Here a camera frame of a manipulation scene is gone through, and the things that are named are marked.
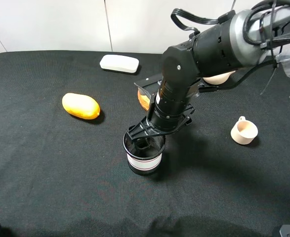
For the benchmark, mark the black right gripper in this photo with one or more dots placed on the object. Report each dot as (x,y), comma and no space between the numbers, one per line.
(169,111)

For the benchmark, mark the black mesh pen cup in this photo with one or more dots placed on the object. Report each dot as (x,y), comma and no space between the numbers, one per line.
(144,162)

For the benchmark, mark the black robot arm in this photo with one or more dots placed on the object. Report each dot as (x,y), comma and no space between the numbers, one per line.
(215,46)

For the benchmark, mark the orange waffle slice toy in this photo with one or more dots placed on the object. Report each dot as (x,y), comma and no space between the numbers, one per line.
(143,100)

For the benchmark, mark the yellow mango toy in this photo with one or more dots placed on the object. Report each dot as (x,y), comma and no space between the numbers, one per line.
(81,106)

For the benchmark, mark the white glasses case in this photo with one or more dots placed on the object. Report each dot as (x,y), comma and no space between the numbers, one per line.
(119,63)

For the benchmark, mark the black table cloth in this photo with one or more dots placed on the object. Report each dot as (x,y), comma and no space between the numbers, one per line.
(64,176)

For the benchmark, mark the beige ceramic teapot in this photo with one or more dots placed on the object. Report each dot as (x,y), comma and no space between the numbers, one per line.
(218,79)

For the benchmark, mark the beige ceramic cup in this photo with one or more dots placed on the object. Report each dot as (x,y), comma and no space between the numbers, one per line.
(244,131)

